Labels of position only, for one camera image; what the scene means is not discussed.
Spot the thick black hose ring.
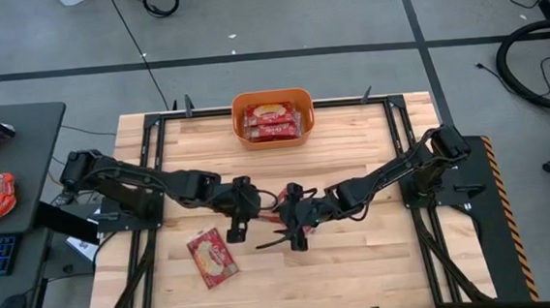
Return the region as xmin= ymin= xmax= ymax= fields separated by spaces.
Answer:
xmin=492 ymin=18 xmax=550 ymax=116

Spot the orange plastic basket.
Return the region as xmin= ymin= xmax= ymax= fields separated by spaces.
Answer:
xmin=229 ymin=86 xmax=319 ymax=153

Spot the black desk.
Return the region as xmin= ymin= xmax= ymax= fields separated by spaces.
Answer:
xmin=0 ymin=100 xmax=81 ymax=308

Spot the white paper sheet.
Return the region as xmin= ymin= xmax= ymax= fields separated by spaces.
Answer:
xmin=64 ymin=233 xmax=101 ymax=264

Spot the black aluminium rig frame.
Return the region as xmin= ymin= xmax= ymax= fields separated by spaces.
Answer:
xmin=71 ymin=75 xmax=499 ymax=308

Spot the black hazard-striped platform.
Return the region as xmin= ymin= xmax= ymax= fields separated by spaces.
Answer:
xmin=441 ymin=131 xmax=541 ymax=308

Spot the coiled black cable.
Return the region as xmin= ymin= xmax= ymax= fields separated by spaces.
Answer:
xmin=141 ymin=0 xmax=182 ymax=20

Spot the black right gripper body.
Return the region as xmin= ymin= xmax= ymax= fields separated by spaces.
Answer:
xmin=277 ymin=196 xmax=333 ymax=232

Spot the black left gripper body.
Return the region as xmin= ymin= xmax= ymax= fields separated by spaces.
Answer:
xmin=218 ymin=186 xmax=265 ymax=223

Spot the red popcorn bag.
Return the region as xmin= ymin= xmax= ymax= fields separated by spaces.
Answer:
xmin=241 ymin=100 xmax=299 ymax=128
xmin=184 ymin=225 xmax=242 ymax=292
xmin=256 ymin=184 xmax=318 ymax=239
xmin=243 ymin=120 xmax=303 ymax=144

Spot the long black floor cable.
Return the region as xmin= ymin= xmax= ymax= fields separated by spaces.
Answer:
xmin=107 ymin=0 xmax=171 ymax=115

